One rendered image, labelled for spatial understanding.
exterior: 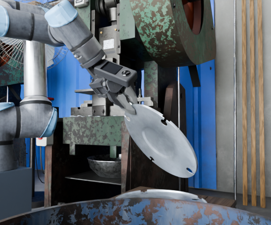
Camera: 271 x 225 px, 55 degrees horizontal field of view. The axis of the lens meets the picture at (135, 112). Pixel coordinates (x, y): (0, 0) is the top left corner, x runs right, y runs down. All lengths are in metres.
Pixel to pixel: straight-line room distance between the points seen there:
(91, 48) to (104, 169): 0.86
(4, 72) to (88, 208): 2.27
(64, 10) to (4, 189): 0.60
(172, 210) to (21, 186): 0.65
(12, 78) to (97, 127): 1.50
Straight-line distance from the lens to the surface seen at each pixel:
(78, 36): 0.69
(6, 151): 0.99
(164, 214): 0.47
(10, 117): 0.99
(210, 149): 2.50
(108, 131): 1.30
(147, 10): 1.19
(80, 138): 1.40
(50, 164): 1.48
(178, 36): 1.21
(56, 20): 0.70
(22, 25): 0.77
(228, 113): 2.49
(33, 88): 1.05
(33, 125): 1.00
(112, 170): 1.42
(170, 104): 1.65
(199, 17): 1.79
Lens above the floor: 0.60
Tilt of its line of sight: 3 degrees up
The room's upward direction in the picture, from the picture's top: straight up
